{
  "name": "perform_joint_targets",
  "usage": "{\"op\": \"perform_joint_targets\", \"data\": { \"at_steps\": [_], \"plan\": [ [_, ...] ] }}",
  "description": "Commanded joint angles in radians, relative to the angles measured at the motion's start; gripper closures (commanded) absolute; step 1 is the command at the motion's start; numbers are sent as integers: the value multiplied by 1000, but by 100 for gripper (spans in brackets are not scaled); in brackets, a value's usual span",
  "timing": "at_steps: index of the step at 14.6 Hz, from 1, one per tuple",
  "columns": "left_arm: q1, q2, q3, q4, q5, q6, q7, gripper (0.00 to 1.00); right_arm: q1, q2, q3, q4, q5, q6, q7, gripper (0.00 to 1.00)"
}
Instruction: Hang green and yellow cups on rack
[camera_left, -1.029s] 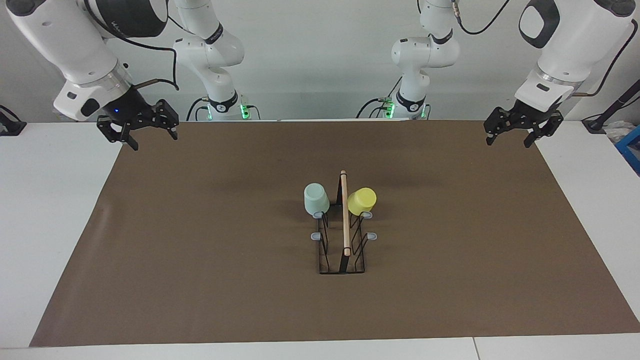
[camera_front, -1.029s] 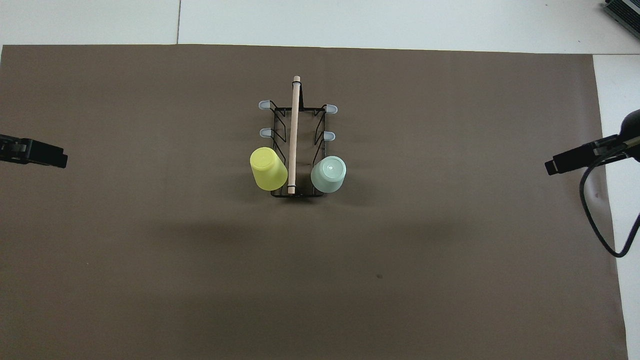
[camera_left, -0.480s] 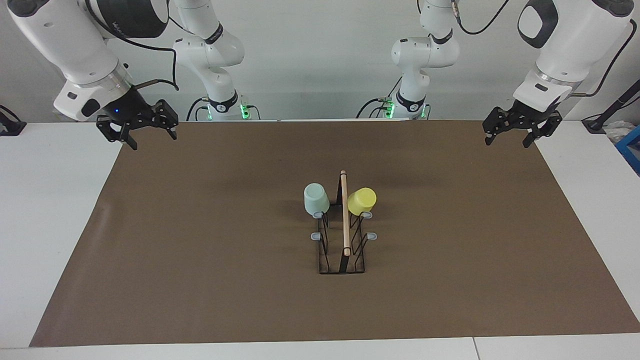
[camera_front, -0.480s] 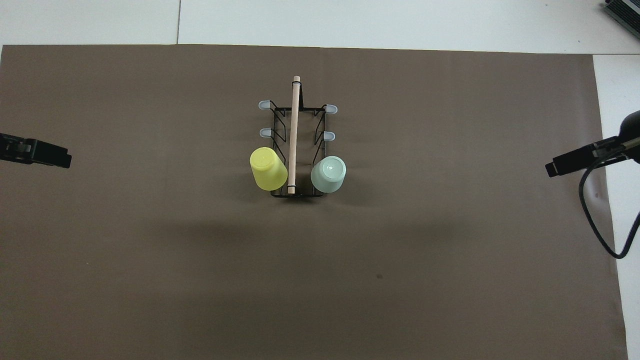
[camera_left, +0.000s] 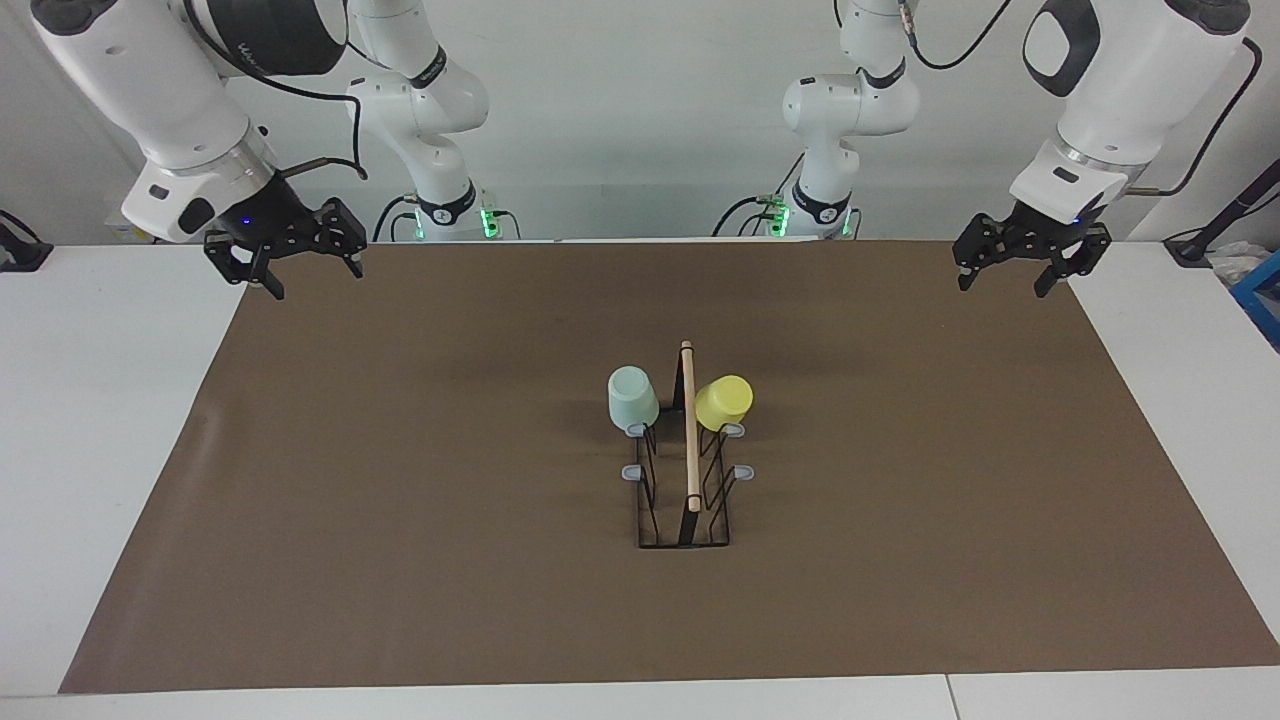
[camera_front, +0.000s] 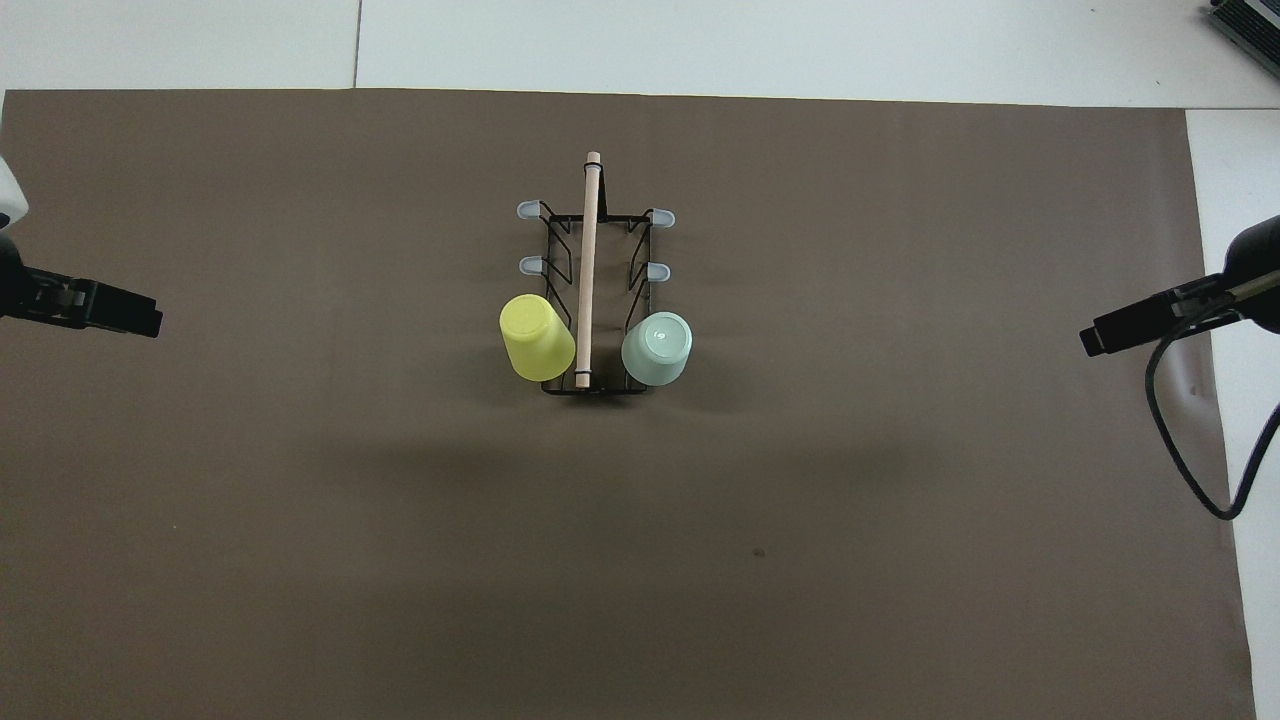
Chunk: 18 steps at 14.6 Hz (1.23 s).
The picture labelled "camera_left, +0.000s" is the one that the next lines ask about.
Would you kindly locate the blue box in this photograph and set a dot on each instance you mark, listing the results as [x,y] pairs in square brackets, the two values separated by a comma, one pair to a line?
[1265,300]

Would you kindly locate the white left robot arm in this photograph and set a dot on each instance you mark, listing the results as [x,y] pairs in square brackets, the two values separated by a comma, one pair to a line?
[1130,80]

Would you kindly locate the clear plastic bag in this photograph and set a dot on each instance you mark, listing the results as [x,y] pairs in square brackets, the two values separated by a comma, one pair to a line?
[1235,265]

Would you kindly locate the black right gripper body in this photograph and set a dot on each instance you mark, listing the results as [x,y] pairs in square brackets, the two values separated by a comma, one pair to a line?
[275,225]

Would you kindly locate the brown table mat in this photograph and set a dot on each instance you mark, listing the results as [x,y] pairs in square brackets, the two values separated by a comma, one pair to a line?
[500,600]

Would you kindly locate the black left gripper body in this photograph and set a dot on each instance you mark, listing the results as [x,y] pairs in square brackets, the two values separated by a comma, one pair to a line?
[1040,232]

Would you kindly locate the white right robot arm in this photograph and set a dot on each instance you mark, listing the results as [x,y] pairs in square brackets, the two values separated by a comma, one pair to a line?
[150,90]

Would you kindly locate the yellow plastic cup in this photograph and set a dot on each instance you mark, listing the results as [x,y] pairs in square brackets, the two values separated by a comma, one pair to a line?
[722,402]

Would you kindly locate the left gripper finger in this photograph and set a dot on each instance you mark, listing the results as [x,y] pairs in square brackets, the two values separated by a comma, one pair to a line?
[1085,250]
[975,240]

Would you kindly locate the black desk clamp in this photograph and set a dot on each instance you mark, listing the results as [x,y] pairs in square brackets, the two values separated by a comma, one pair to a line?
[25,258]

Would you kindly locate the white cardboard box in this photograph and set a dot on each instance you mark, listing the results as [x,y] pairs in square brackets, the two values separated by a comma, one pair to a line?
[113,230]

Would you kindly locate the pale green plastic cup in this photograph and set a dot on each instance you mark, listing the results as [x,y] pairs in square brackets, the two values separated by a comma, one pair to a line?
[633,398]

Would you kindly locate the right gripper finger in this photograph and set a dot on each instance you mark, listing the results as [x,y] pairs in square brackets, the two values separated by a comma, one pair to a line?
[240,262]
[345,235]

